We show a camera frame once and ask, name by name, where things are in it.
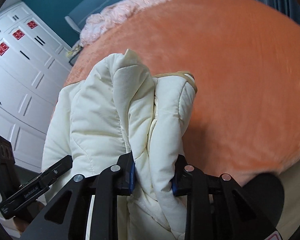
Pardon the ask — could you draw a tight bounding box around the cream quilted jacket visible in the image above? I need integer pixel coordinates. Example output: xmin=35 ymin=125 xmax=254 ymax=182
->
xmin=42 ymin=50 xmax=197 ymax=239

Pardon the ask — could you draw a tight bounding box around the person's left hand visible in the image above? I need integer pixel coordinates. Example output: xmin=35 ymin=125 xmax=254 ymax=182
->
xmin=13 ymin=201 xmax=45 ymax=234

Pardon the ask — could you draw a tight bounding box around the orange plush bed blanket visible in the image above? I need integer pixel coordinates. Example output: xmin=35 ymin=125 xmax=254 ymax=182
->
xmin=66 ymin=0 xmax=300 ymax=183

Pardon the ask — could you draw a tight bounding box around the white wardrobe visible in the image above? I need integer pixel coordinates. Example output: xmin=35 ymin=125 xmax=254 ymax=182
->
xmin=0 ymin=2 xmax=71 ymax=173

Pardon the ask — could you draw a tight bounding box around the grey nightstand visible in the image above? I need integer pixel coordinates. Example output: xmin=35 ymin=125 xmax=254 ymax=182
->
xmin=69 ymin=51 xmax=80 ymax=67

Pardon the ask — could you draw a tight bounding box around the clutter on nightstand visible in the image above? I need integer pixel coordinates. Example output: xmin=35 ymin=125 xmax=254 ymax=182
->
xmin=66 ymin=40 xmax=83 ymax=59

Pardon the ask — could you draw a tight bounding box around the pink embroidered quilt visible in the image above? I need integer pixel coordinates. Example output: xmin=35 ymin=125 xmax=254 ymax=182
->
xmin=79 ymin=0 xmax=172 ymax=47

